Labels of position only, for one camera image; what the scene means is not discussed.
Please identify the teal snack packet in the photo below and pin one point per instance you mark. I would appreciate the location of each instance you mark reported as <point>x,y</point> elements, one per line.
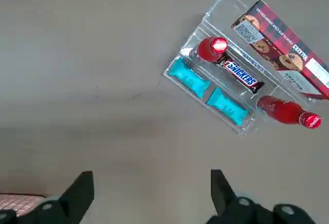
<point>189,78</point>
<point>227,105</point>

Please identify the clear acrylic tiered shelf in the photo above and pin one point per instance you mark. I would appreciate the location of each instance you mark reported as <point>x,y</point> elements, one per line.
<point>226,8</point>

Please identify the red Coca-Cola bottle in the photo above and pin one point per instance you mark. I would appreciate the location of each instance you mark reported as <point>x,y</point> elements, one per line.
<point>208,48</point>
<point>280,109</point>

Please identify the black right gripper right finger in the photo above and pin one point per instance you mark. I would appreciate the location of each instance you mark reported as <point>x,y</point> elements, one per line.
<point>226,203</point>

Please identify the Snickers chocolate bar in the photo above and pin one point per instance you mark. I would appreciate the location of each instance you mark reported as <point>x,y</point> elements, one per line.
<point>240,76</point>

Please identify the pink plastic basket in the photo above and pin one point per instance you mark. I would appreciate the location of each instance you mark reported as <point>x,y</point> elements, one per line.
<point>20,203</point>

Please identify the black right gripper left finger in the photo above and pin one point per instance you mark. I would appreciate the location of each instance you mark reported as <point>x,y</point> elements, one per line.
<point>66,206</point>

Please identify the red plaid Walkers cookie box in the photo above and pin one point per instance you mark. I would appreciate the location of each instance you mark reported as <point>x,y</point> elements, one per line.
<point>282,36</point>

